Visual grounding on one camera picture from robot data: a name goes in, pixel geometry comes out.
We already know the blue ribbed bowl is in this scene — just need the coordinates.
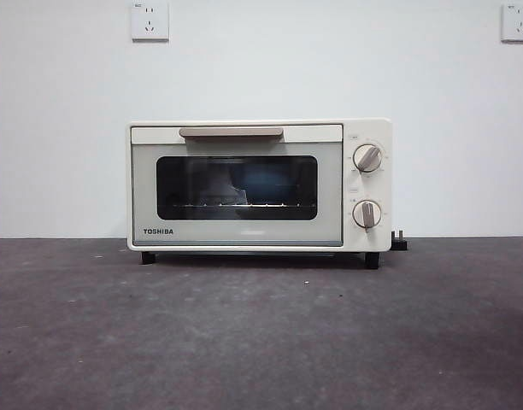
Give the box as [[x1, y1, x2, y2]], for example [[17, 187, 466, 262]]
[[233, 170, 301, 206]]

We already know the oven door with beige handle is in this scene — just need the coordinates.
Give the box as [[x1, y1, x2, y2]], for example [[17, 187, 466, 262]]
[[130, 123, 344, 248]]

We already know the beige oven knob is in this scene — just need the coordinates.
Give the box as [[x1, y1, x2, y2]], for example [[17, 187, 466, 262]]
[[352, 143, 385, 173], [351, 199, 382, 228]]

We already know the white toaster oven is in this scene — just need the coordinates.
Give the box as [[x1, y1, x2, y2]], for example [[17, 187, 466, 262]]
[[126, 118, 394, 270]]

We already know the black power plug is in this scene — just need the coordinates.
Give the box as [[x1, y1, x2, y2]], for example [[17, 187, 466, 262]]
[[389, 229, 410, 251]]

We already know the white wall socket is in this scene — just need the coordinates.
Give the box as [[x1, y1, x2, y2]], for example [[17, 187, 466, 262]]
[[500, 3, 523, 43], [131, 1, 170, 43]]

